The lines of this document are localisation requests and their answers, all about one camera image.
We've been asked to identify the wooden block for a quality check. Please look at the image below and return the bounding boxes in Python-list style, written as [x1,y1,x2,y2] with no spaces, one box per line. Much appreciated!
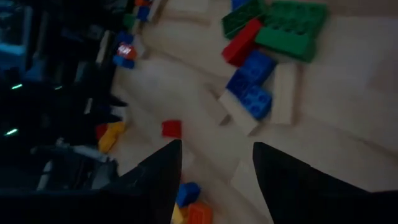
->
[269,61,302,126]
[132,33,147,60]
[217,91,261,137]

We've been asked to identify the small blue plastic brick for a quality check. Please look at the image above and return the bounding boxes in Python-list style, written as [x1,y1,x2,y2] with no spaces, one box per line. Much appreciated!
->
[231,0,249,12]

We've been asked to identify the green plastic brick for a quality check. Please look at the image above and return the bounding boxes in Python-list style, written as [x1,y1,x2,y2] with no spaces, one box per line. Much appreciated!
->
[221,0,269,40]
[122,13,137,29]
[254,1,328,63]

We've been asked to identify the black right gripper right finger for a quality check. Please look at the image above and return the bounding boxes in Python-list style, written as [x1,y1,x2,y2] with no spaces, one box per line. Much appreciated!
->
[252,141,398,224]

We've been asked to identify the large yellow plastic brick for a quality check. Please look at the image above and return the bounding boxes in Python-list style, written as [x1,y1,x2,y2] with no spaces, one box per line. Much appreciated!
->
[170,203,185,224]

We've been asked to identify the small red plastic brick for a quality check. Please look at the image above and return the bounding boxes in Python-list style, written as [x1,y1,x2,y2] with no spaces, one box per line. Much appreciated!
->
[160,119,183,140]

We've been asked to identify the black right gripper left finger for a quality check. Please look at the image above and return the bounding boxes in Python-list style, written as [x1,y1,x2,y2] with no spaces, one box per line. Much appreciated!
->
[93,139,183,224]

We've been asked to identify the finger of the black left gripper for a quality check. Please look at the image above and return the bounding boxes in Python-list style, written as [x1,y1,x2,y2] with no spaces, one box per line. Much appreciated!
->
[105,93,129,109]
[93,112,124,126]

